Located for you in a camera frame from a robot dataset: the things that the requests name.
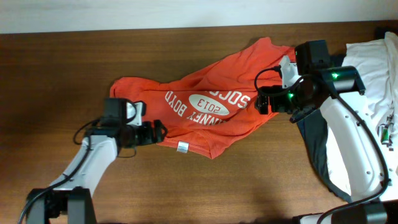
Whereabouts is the dark navy garment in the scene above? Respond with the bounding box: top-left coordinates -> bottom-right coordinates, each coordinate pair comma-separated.
297,110 -> 352,203

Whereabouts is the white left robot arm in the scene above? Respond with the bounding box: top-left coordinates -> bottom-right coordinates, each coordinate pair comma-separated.
18,98 -> 167,223

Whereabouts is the white t-shirt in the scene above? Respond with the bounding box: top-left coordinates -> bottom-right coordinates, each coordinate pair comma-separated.
326,31 -> 397,202

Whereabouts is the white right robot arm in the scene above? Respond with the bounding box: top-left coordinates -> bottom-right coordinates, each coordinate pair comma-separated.
255,65 -> 397,223

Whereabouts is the orange soccer t-shirt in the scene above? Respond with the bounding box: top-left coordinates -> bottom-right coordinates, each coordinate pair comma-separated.
109,37 -> 295,159

